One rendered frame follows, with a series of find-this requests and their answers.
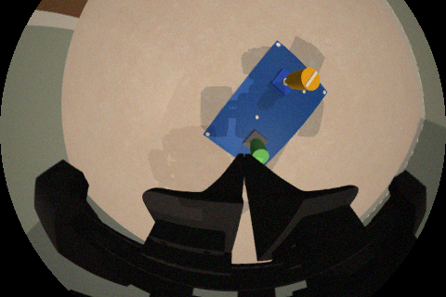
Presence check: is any blue circuit board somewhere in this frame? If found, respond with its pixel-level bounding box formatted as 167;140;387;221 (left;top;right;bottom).
204;41;327;164

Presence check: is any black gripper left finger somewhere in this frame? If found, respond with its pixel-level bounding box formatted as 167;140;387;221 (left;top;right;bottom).
142;153;245;252

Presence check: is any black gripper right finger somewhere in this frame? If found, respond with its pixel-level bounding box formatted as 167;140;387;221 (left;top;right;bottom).
244;153;360;261

